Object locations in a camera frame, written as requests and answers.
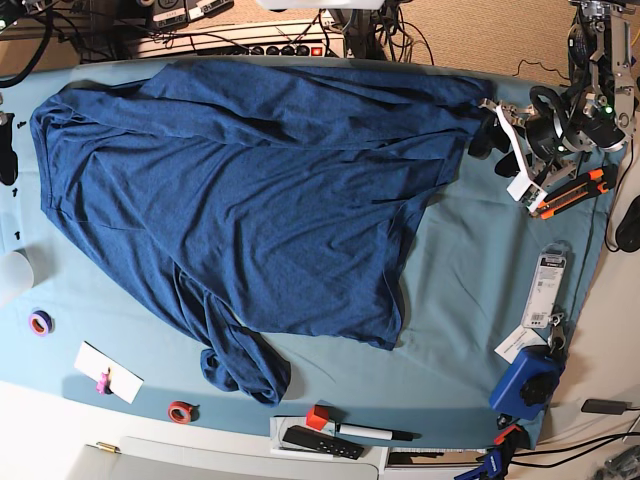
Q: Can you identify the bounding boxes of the blue box with black knob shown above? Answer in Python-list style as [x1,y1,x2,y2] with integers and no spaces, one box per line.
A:
[489,346,566,420]

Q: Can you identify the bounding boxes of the red cube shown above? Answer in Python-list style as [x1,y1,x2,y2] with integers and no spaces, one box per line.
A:
[305,405,330,431]

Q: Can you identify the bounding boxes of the power strip with red switch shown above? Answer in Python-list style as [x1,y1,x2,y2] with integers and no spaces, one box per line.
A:
[125,12,351,59]

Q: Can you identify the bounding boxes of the black small device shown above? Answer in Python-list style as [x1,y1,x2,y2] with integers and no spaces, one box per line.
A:
[581,398,628,415]

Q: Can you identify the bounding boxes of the black computer mouse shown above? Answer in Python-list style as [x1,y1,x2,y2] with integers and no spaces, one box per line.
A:
[614,196,640,253]

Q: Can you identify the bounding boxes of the black remote control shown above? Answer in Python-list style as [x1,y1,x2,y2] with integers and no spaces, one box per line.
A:
[283,425,365,460]

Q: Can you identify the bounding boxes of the red tape roll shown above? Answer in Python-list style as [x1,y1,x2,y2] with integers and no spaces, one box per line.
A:
[167,401,199,425]

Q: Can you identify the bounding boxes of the white paper card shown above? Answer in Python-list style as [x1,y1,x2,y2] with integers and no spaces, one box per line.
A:
[494,326,547,364]

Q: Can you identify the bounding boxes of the white card with pink clip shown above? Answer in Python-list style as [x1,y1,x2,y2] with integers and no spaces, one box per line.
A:
[74,342,144,404]

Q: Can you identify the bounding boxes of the purple tape roll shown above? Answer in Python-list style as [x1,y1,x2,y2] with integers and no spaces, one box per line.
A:
[29,310,53,337]

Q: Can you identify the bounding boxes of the white black marker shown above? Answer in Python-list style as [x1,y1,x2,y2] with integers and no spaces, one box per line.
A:
[336,423,416,442]

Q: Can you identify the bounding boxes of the blister pack with tool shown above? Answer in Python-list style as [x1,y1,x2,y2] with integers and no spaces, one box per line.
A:
[520,241,570,329]

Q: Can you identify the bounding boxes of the orange black utility knife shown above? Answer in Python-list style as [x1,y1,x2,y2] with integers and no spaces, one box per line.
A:
[532,165,618,220]

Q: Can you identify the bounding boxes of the blue clamp bottom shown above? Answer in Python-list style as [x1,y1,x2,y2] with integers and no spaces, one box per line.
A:
[454,449,505,480]

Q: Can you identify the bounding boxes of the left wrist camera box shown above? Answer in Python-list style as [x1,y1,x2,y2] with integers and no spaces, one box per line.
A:
[507,172,547,214]

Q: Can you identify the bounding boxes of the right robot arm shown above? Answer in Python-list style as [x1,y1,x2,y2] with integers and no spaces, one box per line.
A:
[1,1,55,186]

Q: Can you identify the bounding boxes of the orange clamp bottom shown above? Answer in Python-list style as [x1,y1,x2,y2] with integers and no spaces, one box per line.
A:
[493,424,525,446]

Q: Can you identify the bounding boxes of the light blue table cloth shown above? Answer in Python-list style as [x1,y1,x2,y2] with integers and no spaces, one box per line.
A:
[1,61,611,448]

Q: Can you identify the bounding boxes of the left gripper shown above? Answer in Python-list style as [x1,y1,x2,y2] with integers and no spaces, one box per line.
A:
[468,98,579,193]

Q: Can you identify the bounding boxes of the blue t-shirt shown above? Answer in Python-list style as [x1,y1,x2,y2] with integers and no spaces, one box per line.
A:
[30,61,495,407]

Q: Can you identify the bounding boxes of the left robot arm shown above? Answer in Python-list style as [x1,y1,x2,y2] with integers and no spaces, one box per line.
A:
[468,1,639,194]

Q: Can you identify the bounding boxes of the translucent plastic cup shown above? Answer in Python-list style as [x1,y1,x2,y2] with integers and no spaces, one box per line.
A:
[0,251,34,307]

